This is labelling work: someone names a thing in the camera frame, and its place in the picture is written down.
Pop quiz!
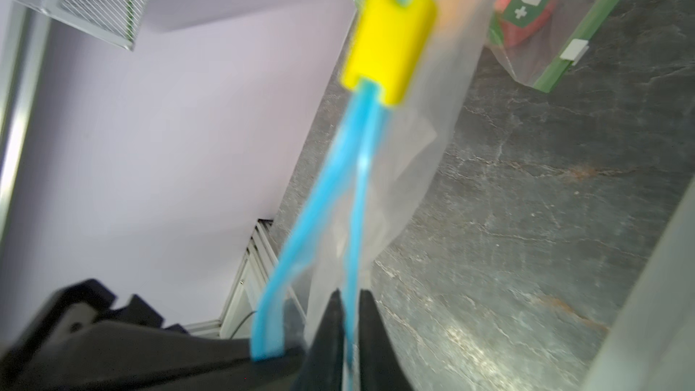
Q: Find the green printed zip-top bag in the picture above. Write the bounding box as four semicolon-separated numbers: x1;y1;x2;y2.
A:
352;0;653;94

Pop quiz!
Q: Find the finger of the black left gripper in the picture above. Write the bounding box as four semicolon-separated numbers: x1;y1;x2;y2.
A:
1;279;305;390

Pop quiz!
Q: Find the clear bag with blue zipper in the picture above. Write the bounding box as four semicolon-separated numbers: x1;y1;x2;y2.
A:
251;0;496;360

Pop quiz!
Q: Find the pink peach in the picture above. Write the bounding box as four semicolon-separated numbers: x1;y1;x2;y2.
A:
488;0;557;47

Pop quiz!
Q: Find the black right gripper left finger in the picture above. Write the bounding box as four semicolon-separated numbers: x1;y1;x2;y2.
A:
291;290;345;391

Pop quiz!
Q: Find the white plastic perforated basket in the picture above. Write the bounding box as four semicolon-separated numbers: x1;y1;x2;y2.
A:
581;184;694;390

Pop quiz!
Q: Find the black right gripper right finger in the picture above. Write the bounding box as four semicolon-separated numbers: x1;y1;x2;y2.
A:
358;290;414;391

